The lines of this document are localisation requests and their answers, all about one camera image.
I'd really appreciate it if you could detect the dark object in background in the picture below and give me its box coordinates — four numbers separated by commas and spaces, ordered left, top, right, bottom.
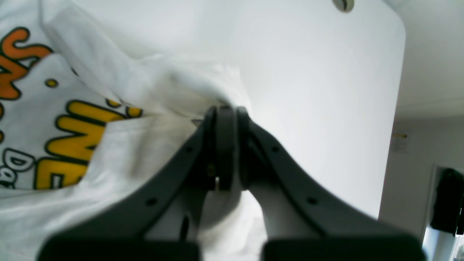
430, 168, 464, 236

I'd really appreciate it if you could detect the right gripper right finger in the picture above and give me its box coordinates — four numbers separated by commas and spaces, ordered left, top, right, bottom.
237, 107, 426, 261

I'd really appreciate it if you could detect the white printed t-shirt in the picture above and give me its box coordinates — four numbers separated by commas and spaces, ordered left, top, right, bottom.
1, 0, 251, 261

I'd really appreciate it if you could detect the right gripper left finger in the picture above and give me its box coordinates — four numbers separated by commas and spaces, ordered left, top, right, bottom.
38, 106, 238, 261

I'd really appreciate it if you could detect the right table cable grommet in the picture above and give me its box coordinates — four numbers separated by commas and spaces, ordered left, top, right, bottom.
332, 0, 355, 13

